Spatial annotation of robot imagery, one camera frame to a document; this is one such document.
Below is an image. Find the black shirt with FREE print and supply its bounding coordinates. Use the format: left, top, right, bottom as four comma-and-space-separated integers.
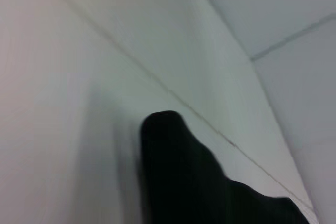
140, 110, 310, 224

